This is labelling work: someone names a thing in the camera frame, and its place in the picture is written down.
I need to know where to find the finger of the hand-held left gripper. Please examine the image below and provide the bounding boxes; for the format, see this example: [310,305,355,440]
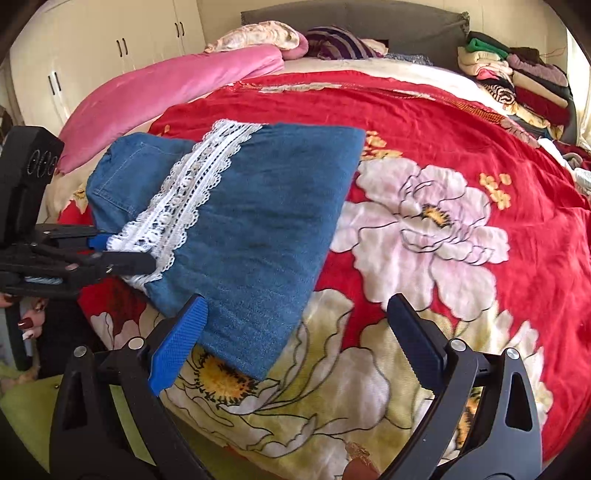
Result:
[32,247,157,280]
[32,225,109,252]

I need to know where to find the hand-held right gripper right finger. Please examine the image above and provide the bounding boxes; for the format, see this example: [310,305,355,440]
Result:
[383,294,542,480]

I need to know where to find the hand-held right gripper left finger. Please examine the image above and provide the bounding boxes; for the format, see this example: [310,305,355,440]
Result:
[48,295,213,480]

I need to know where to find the blue denim pants lace trim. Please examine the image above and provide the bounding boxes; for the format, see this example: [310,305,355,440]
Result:
[85,119,367,381]

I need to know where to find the person's left hand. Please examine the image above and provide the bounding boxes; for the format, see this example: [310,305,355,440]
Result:
[0,294,51,343]

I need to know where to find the green cloth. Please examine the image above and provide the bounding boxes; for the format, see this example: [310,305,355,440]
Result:
[0,364,155,467]

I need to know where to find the pink quilt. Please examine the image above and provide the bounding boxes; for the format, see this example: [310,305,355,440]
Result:
[58,45,286,174]

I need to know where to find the white wardrobe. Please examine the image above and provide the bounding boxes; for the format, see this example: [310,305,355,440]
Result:
[9,0,204,134]

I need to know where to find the red floral blanket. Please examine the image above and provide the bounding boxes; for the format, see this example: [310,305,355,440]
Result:
[48,71,591,480]

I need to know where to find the heap of loose garments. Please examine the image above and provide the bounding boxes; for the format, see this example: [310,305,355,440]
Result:
[538,138,591,197]

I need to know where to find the floral pink pillow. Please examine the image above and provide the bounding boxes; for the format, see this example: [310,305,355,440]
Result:
[204,21,309,62]

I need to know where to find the pile of folded clothes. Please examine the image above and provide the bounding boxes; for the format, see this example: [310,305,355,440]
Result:
[457,31,578,140]

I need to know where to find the blue patterned cloth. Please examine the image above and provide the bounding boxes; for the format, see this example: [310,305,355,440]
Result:
[385,52,433,66]

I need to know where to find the cream curtain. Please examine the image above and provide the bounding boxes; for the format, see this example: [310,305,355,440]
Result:
[564,30,591,151]

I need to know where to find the purple striped pillow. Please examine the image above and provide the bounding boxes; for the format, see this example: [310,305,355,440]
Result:
[305,26,386,61]

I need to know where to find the grey upholstered headboard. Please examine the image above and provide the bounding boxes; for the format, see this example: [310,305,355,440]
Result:
[241,0,471,73]

